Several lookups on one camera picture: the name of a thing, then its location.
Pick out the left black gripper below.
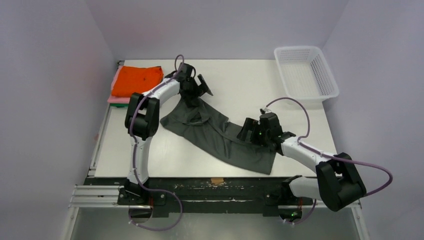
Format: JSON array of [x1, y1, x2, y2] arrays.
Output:
[[180, 75, 211, 108]]

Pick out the dark grey t-shirt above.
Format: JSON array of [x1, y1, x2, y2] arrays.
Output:
[[160, 98, 276, 175]]

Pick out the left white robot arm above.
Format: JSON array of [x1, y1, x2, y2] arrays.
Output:
[[124, 62, 212, 205]]

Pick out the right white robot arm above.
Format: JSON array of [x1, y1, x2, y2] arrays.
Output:
[[237, 112, 367, 212]]

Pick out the brown tape piece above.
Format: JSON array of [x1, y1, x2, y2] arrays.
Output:
[[210, 177, 225, 186]]

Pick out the white plastic basket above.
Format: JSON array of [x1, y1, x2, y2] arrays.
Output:
[[273, 45, 340, 103]]

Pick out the folded green t-shirt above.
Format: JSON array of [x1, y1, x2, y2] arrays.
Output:
[[109, 66, 163, 109]]

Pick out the folded pink t-shirt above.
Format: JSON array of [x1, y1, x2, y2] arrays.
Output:
[[106, 67, 133, 105]]

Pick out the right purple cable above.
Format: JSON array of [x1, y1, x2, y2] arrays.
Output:
[[259, 96, 394, 226]]

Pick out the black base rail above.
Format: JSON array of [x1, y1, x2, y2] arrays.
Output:
[[83, 177, 314, 219]]

